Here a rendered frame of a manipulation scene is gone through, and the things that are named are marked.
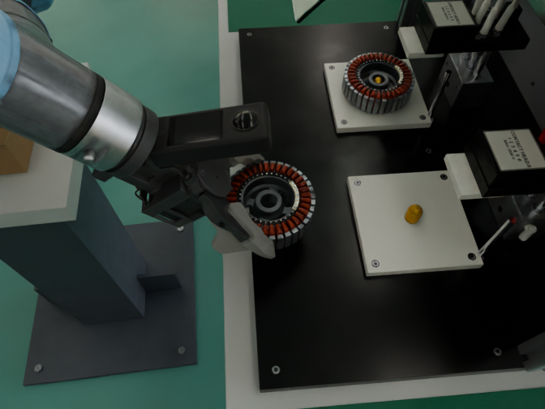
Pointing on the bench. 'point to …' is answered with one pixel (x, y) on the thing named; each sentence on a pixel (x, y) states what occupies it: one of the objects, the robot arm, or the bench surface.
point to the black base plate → (507, 277)
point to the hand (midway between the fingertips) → (272, 204)
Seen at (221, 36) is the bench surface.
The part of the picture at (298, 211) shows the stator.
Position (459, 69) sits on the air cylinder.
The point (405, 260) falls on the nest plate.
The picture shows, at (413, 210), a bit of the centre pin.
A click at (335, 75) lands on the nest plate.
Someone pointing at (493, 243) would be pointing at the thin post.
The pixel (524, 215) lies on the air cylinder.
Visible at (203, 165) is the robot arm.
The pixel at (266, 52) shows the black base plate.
